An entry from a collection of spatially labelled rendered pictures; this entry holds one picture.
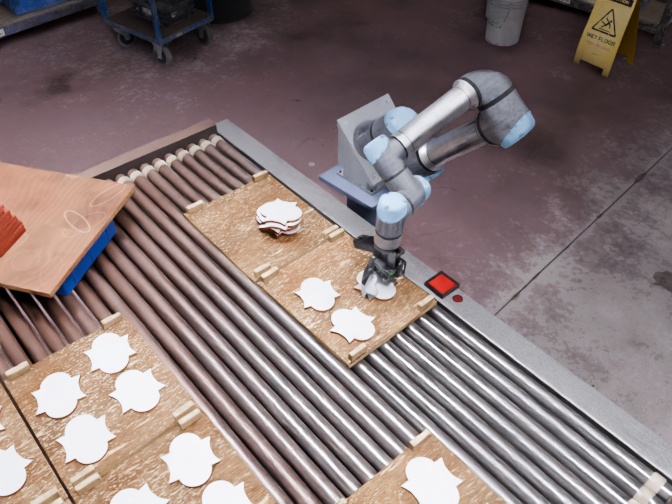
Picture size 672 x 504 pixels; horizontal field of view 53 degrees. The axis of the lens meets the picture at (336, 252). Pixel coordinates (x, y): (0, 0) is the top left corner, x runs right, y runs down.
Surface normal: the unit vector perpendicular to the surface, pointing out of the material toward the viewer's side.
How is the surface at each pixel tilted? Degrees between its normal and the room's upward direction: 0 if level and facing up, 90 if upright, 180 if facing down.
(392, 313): 0
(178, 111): 0
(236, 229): 0
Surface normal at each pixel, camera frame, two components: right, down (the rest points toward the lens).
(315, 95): 0.00, -0.73
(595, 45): -0.74, 0.30
